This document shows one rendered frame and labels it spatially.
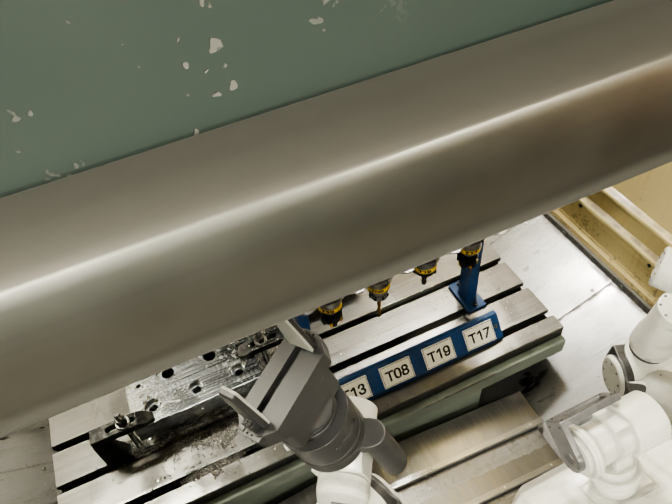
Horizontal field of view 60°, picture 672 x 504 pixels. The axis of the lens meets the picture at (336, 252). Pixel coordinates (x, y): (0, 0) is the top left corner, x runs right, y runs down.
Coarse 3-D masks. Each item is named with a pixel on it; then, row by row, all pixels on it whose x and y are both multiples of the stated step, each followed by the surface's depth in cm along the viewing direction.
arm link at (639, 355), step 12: (648, 324) 97; (636, 336) 101; (648, 336) 98; (660, 336) 95; (612, 348) 106; (624, 348) 105; (636, 348) 101; (648, 348) 99; (660, 348) 97; (624, 360) 103; (636, 360) 103; (648, 360) 101; (660, 360) 100; (636, 372) 102; (648, 372) 102
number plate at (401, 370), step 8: (400, 360) 132; (408, 360) 133; (384, 368) 131; (392, 368) 132; (400, 368) 132; (408, 368) 133; (384, 376) 131; (392, 376) 132; (400, 376) 132; (408, 376) 133; (384, 384) 132; (392, 384) 132
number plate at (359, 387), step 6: (360, 378) 130; (366, 378) 130; (348, 384) 129; (354, 384) 130; (360, 384) 130; (366, 384) 130; (348, 390) 129; (354, 390) 130; (360, 390) 130; (366, 390) 130; (360, 396) 130; (366, 396) 131
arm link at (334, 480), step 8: (336, 472) 69; (344, 472) 69; (320, 480) 70; (328, 480) 69; (336, 480) 68; (344, 480) 68; (352, 480) 68; (360, 480) 69; (320, 488) 69; (328, 488) 68; (336, 488) 68; (344, 488) 68; (352, 488) 68; (360, 488) 68; (368, 488) 70; (320, 496) 70; (328, 496) 70; (336, 496) 69; (344, 496) 69; (352, 496) 68; (360, 496) 69; (368, 496) 70
